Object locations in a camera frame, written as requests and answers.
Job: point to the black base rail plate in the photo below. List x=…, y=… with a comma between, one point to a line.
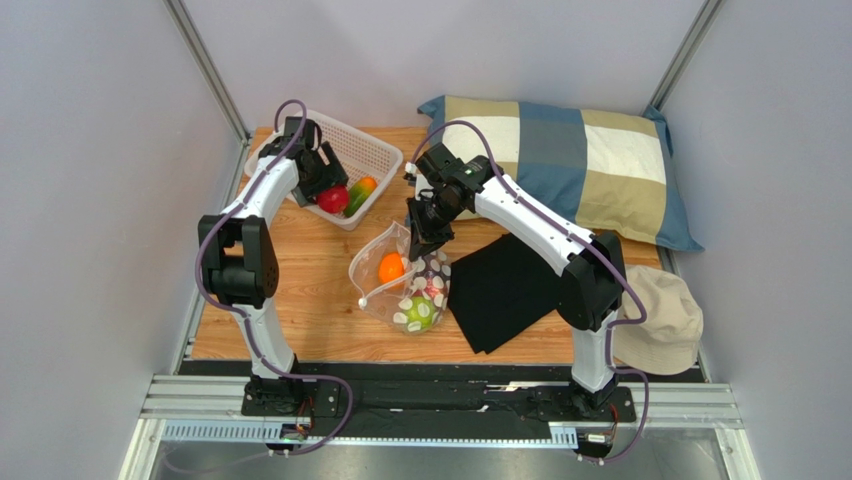
x=398, y=401

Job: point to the blue beige checkered pillow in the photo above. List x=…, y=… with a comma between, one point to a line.
x=601, y=170

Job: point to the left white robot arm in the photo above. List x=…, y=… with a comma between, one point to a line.
x=236, y=266

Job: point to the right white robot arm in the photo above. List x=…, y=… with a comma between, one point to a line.
x=590, y=267

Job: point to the green fake apple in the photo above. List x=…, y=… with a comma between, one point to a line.
x=416, y=314

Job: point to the beige bucket hat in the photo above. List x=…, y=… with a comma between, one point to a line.
x=667, y=342

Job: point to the green orange fake mango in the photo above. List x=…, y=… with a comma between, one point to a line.
x=359, y=193

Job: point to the black folded cloth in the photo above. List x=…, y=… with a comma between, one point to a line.
x=499, y=291

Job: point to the red fake apple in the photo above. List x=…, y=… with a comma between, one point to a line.
x=334, y=201

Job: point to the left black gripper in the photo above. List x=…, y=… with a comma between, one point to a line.
x=333, y=174

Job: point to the white plastic basket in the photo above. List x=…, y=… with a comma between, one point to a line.
x=273, y=173

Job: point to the clear zip top bag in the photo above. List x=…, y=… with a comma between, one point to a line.
x=429, y=276

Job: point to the orange fake orange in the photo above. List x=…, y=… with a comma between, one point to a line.
x=391, y=268

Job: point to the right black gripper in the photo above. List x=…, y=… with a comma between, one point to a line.
x=427, y=224

